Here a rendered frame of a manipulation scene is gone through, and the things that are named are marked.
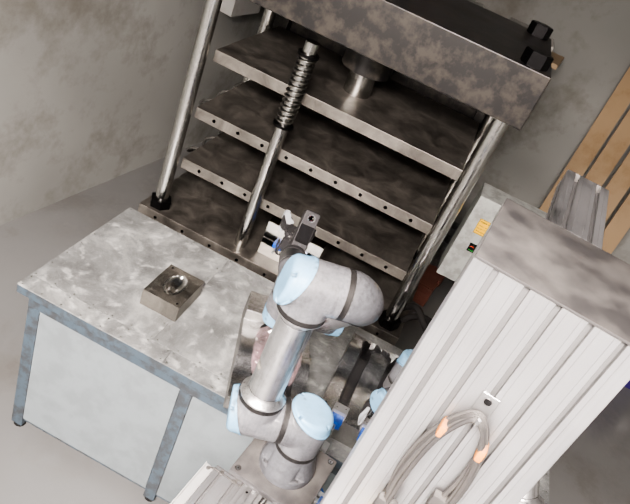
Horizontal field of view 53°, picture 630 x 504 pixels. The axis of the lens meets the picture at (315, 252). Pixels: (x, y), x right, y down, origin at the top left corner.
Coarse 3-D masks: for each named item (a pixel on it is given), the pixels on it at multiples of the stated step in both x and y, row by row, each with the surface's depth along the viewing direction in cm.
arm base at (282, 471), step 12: (276, 444) 163; (264, 456) 166; (276, 456) 162; (288, 456) 160; (264, 468) 164; (276, 468) 162; (288, 468) 161; (300, 468) 162; (312, 468) 166; (276, 480) 162; (288, 480) 162; (300, 480) 164
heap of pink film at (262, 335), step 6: (258, 330) 233; (264, 330) 232; (270, 330) 231; (258, 336) 227; (264, 336) 230; (258, 342) 222; (264, 342) 224; (258, 348) 220; (252, 354) 220; (258, 354) 219; (252, 360) 219; (258, 360) 218; (300, 360) 223; (252, 366) 218; (252, 372) 217; (294, 372) 221; (294, 378) 221; (288, 384) 219
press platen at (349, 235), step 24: (216, 144) 302; (240, 144) 311; (192, 168) 282; (216, 168) 284; (240, 168) 292; (288, 168) 309; (240, 192) 279; (288, 192) 290; (312, 192) 298; (336, 192) 306; (336, 216) 288; (360, 216) 296; (384, 216) 304; (336, 240) 275; (360, 240) 278; (384, 240) 286; (408, 240) 294; (384, 264) 272; (408, 264) 276
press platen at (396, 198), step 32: (224, 96) 286; (256, 96) 300; (224, 128) 268; (256, 128) 271; (320, 128) 296; (288, 160) 265; (320, 160) 269; (352, 160) 280; (384, 160) 293; (352, 192) 262; (384, 192) 266; (416, 192) 277; (416, 224) 259
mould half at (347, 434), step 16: (352, 336) 252; (352, 352) 234; (336, 368) 242; (352, 368) 231; (368, 368) 232; (384, 368) 233; (336, 384) 224; (368, 384) 229; (336, 400) 217; (352, 400) 220; (352, 416) 214; (336, 432) 213; (352, 432) 211; (352, 448) 214
